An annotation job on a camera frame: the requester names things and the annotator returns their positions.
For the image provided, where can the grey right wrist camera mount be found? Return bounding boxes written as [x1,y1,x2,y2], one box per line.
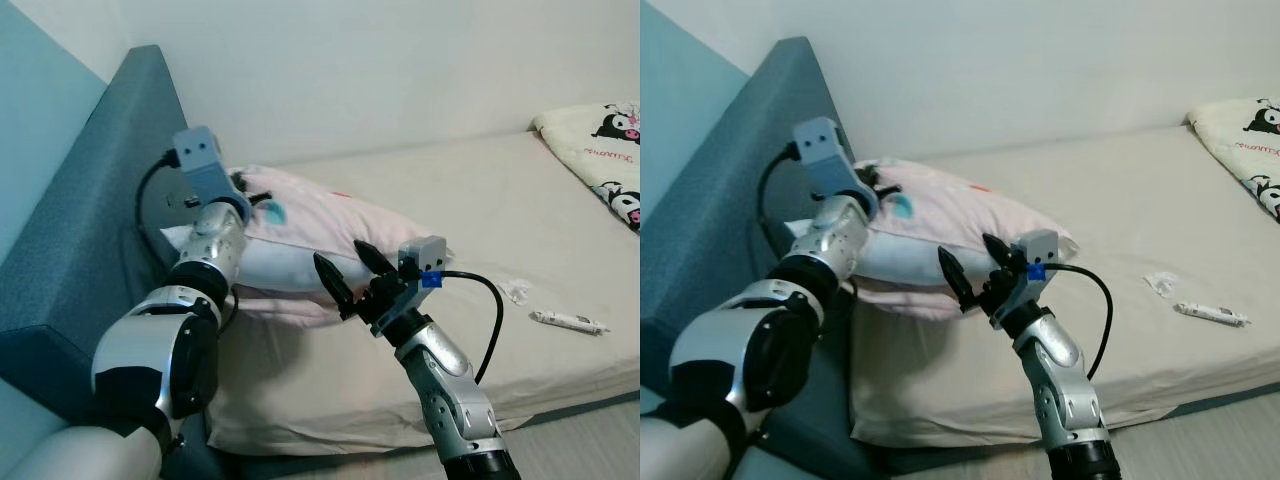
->
[372,235,448,338]
[990,229,1061,329]

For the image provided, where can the cream cartoon print blanket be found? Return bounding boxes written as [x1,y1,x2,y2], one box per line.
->
[530,101,641,233]
[1187,97,1280,226]

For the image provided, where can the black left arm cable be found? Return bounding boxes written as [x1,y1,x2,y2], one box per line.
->
[757,143,801,241]
[135,150,201,236]

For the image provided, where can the beige mattress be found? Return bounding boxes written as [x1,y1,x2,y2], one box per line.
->
[205,128,641,458]
[850,122,1280,449]

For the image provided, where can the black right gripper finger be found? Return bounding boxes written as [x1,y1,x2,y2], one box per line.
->
[313,252,357,321]
[355,238,401,286]
[937,246,976,313]
[982,233,1023,276]

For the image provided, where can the white pen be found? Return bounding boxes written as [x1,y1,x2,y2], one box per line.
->
[1175,302,1251,328]
[530,310,611,336]

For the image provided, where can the pink patterned pillow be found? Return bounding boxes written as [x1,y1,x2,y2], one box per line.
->
[783,157,1079,321]
[160,165,453,328]

